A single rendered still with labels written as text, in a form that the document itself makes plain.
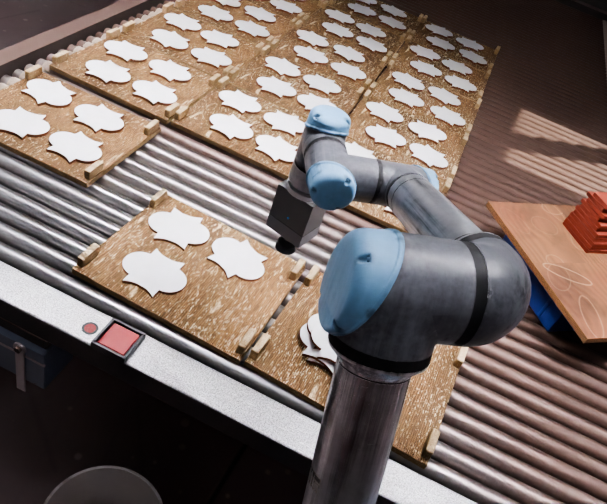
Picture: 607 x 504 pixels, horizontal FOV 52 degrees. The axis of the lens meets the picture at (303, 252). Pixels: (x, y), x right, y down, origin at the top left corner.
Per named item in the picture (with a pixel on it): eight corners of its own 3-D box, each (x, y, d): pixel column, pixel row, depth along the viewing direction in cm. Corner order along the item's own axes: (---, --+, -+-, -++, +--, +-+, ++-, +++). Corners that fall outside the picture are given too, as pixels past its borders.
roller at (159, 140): (637, 382, 163) (649, 371, 160) (10, 85, 183) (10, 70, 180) (636, 369, 167) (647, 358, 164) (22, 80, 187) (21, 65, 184)
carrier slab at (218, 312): (238, 365, 126) (239, 360, 125) (71, 273, 131) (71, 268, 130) (304, 270, 152) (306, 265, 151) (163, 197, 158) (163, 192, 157)
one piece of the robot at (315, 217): (348, 176, 116) (323, 240, 127) (311, 152, 119) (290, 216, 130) (319, 194, 109) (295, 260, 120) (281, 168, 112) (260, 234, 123)
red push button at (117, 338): (122, 359, 120) (123, 355, 119) (96, 346, 120) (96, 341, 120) (139, 339, 124) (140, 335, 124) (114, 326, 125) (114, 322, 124)
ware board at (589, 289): (725, 335, 164) (730, 330, 163) (583, 343, 145) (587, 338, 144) (612, 211, 197) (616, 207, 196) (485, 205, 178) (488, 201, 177)
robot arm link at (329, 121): (312, 122, 101) (307, 96, 107) (294, 176, 108) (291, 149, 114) (357, 132, 103) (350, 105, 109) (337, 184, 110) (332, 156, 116)
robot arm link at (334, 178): (384, 182, 97) (373, 143, 105) (315, 171, 94) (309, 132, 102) (368, 220, 102) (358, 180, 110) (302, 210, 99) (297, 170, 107)
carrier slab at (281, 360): (424, 470, 120) (427, 465, 119) (243, 365, 126) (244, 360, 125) (462, 354, 146) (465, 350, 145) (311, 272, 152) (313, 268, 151)
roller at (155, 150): (638, 395, 159) (650, 384, 156) (-2, 91, 179) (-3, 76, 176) (637, 382, 163) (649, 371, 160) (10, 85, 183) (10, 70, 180)
